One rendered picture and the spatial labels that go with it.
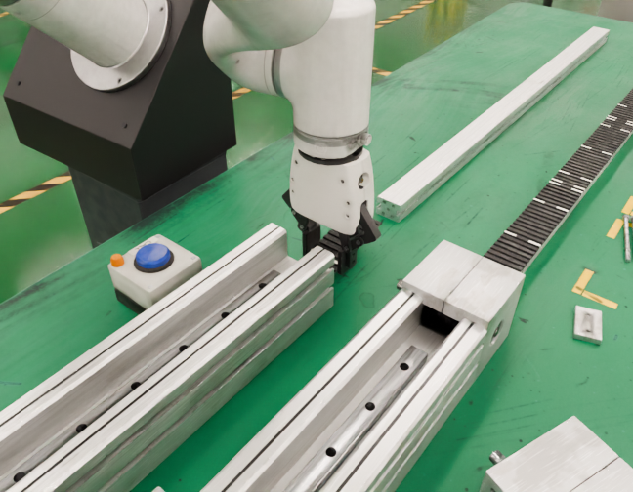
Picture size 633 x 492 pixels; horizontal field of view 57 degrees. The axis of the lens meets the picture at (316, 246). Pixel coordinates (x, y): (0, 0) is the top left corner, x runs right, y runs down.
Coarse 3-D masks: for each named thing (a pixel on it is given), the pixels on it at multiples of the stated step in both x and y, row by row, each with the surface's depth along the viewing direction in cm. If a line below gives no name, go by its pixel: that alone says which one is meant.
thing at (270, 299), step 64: (256, 256) 68; (320, 256) 67; (192, 320) 63; (256, 320) 59; (64, 384) 53; (128, 384) 56; (192, 384) 56; (0, 448) 49; (64, 448) 48; (128, 448) 51
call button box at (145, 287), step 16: (160, 240) 73; (128, 256) 71; (176, 256) 71; (192, 256) 71; (112, 272) 70; (128, 272) 69; (144, 272) 69; (160, 272) 69; (176, 272) 69; (192, 272) 71; (128, 288) 69; (144, 288) 67; (160, 288) 67; (176, 288) 69; (128, 304) 72; (144, 304) 68
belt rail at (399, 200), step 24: (576, 48) 133; (552, 72) 122; (528, 96) 113; (480, 120) 105; (504, 120) 106; (456, 144) 98; (480, 144) 103; (432, 168) 93; (456, 168) 97; (384, 192) 87; (408, 192) 87; (432, 192) 92; (384, 216) 88
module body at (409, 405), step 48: (384, 336) 57; (432, 336) 63; (480, 336) 58; (336, 384) 53; (384, 384) 56; (432, 384) 53; (288, 432) 49; (336, 432) 52; (384, 432) 49; (432, 432) 57; (240, 480) 46; (288, 480) 50; (336, 480) 46; (384, 480) 49
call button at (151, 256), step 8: (144, 248) 70; (152, 248) 70; (160, 248) 70; (168, 248) 70; (136, 256) 69; (144, 256) 69; (152, 256) 69; (160, 256) 69; (168, 256) 69; (144, 264) 68; (152, 264) 68; (160, 264) 69
